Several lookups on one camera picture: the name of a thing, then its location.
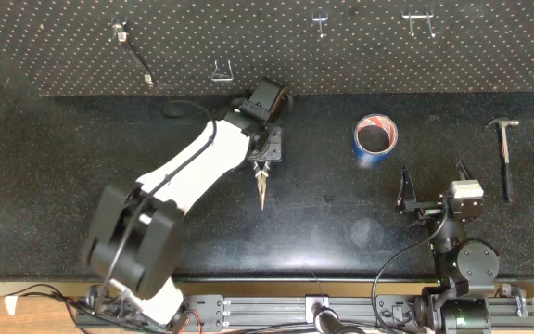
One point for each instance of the mounting rail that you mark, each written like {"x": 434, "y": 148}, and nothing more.
{"x": 267, "y": 308}

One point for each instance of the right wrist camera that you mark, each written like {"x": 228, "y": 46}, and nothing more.
{"x": 465, "y": 189}

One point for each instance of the pliers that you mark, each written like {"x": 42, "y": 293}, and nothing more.
{"x": 262, "y": 185}

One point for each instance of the metal hook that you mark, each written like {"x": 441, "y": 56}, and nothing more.
{"x": 222, "y": 78}
{"x": 320, "y": 19}
{"x": 417, "y": 16}
{"x": 115, "y": 22}

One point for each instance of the black pegboard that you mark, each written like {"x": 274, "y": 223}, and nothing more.
{"x": 364, "y": 55}

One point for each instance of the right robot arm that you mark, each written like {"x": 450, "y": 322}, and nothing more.
{"x": 473, "y": 266}

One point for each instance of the roll of blue tape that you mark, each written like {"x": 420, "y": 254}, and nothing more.
{"x": 364, "y": 153}

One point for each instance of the hammer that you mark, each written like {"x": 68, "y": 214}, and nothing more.
{"x": 504, "y": 148}

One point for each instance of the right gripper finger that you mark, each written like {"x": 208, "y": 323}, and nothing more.
{"x": 462, "y": 171}
{"x": 406, "y": 192}

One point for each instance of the wrench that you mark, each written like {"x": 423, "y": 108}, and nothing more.
{"x": 135, "y": 55}

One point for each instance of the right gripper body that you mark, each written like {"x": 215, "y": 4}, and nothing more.
{"x": 464, "y": 209}

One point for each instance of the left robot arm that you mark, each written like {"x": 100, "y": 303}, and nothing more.
{"x": 202, "y": 162}

